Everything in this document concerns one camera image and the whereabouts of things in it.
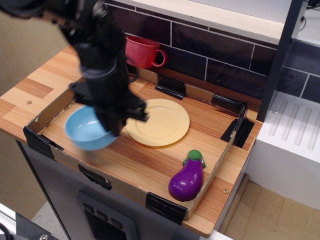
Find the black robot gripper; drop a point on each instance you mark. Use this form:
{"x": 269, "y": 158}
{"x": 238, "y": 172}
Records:
{"x": 107, "y": 91}

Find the light blue bowl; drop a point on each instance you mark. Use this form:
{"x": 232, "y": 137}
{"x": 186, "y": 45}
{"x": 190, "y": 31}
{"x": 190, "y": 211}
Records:
{"x": 85, "y": 130}

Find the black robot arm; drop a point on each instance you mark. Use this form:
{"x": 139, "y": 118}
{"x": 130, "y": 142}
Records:
{"x": 89, "y": 27}

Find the yellow plate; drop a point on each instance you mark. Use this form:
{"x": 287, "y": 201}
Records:
{"x": 167, "y": 123}

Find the cardboard tray border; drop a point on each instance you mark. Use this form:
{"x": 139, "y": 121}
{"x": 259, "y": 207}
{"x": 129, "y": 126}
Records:
{"x": 142, "y": 172}

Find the red cup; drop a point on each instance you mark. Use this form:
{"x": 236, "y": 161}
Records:
{"x": 144, "y": 53}

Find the purple toy eggplant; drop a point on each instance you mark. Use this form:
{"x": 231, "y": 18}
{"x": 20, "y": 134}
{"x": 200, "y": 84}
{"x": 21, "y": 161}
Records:
{"x": 187, "y": 183}

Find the grey toy oven panel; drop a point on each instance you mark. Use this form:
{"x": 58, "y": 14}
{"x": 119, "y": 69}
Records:
{"x": 106, "y": 223}

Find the white drainer sink unit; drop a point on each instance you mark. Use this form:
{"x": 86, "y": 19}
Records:
{"x": 285, "y": 158}

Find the black vertical post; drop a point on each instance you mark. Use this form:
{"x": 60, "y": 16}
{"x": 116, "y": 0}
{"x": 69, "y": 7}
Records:
{"x": 290, "y": 32}

